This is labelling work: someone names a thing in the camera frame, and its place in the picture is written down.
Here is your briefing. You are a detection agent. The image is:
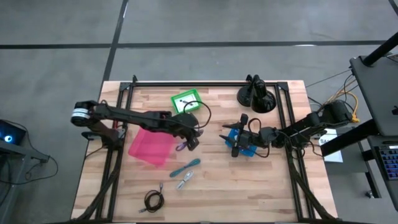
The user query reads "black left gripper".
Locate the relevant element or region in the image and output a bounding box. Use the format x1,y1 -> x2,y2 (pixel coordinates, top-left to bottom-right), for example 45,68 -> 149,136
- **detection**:
172,111 -> 205,152

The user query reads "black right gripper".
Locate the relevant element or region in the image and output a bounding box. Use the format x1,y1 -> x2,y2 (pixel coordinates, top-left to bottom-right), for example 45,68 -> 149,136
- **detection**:
218,113 -> 269,158

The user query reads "purple cable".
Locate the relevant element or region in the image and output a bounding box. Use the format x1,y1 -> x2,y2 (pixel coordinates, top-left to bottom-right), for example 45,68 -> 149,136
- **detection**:
175,130 -> 205,152

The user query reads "teal braided cable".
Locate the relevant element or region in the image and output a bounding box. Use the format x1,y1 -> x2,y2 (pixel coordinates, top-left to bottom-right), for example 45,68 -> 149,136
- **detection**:
169,158 -> 201,179

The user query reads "green plastic basket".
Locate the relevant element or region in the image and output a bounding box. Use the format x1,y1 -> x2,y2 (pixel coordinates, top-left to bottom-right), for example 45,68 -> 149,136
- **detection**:
170,88 -> 205,114

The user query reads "pink plastic bin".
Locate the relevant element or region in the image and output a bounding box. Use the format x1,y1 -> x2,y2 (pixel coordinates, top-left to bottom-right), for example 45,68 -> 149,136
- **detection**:
128,127 -> 177,167

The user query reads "black USB cable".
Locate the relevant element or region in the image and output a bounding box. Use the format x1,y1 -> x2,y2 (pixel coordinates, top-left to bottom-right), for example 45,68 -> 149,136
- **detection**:
139,182 -> 165,214

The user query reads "blue plastic basket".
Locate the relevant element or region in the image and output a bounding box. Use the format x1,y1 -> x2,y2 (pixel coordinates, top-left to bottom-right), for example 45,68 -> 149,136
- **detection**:
224,129 -> 258,157

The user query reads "white paper sheet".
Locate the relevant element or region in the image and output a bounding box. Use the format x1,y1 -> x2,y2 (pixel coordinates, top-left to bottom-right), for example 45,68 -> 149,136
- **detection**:
318,129 -> 345,164

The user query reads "dark grey desk top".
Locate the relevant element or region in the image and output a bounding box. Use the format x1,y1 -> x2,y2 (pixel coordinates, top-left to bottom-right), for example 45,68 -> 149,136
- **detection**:
349,54 -> 398,138

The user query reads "black keyboard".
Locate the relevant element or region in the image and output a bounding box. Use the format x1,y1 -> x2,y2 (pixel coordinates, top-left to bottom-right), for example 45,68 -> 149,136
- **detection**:
374,144 -> 398,181

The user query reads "black pole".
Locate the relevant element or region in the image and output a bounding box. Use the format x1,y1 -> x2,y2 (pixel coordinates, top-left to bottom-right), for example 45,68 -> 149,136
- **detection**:
362,32 -> 398,68

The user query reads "grey metal stand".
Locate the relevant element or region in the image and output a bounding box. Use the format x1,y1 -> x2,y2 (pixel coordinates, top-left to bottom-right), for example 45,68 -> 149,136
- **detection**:
0,139 -> 50,218

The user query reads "black computer tower blue light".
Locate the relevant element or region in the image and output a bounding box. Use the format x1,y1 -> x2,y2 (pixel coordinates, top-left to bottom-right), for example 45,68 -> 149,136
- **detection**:
0,119 -> 27,146

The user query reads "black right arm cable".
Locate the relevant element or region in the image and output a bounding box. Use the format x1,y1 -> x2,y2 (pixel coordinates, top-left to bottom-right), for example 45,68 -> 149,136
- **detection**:
247,117 -> 271,159

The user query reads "black camera stand base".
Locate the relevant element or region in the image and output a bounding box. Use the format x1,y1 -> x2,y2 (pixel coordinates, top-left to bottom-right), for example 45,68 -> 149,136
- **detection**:
236,73 -> 277,114

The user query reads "black table frame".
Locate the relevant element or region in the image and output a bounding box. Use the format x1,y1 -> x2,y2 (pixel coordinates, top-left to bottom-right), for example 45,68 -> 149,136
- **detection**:
71,74 -> 338,223

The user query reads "yellow cable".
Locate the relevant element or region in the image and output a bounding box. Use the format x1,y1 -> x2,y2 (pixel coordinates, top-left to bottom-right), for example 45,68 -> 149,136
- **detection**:
326,90 -> 361,124

